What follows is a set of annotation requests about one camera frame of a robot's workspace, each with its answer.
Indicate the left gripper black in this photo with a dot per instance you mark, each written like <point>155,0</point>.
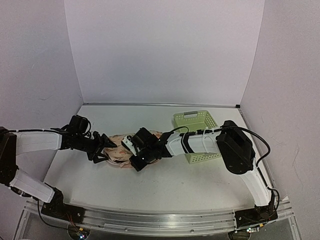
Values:
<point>105,142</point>

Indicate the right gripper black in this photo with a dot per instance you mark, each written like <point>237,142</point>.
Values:
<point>138,165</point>

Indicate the floral mesh laundry bag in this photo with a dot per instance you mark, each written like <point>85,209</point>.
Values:
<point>120,155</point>

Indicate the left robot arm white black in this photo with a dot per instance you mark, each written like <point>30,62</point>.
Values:
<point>18,142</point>

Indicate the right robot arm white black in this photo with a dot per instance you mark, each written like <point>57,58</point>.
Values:
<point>232,142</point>

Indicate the light green plastic basket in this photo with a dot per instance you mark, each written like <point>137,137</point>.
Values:
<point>196,120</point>

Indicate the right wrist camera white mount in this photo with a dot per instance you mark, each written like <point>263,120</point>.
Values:
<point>129,145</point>

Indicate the aluminium front rail frame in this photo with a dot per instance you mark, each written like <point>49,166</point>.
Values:
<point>172,220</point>

